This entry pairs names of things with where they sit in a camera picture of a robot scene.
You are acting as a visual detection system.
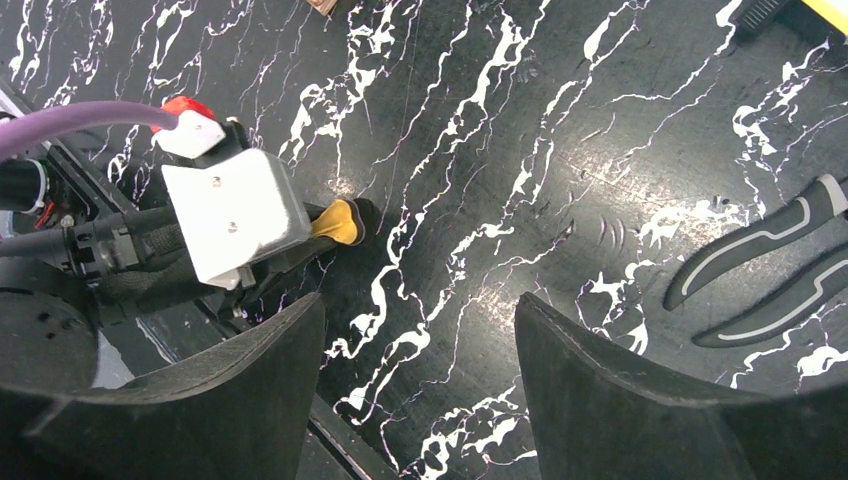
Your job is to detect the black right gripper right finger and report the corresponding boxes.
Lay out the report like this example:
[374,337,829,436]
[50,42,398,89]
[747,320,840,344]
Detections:
[514,293,847,479]

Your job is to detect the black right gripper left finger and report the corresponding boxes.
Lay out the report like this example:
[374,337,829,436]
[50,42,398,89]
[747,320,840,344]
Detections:
[1,293,325,479]

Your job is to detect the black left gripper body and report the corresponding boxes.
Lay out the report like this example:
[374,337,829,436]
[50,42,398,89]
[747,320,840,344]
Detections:
[0,119,339,319]

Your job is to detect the yellow black eraser pad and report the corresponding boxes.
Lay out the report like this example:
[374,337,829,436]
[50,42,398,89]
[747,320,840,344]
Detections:
[311,198,381,247]

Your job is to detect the yellow-framed whiteboard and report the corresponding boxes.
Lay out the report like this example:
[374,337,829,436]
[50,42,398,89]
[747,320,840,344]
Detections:
[802,0,848,35]

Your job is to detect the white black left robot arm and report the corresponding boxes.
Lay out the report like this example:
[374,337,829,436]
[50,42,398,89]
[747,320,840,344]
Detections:
[1,184,355,391]

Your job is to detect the plywood board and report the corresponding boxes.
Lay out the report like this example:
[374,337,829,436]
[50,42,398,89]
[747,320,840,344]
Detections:
[307,0,338,17]

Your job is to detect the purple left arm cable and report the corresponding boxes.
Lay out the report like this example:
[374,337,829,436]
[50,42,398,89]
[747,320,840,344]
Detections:
[0,100,180,164]

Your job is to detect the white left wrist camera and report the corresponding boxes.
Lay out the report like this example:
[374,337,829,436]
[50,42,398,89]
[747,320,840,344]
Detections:
[161,148,312,290]

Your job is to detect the black grey wire stripper pliers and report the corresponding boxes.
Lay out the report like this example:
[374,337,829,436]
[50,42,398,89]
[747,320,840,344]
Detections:
[662,174,847,349]

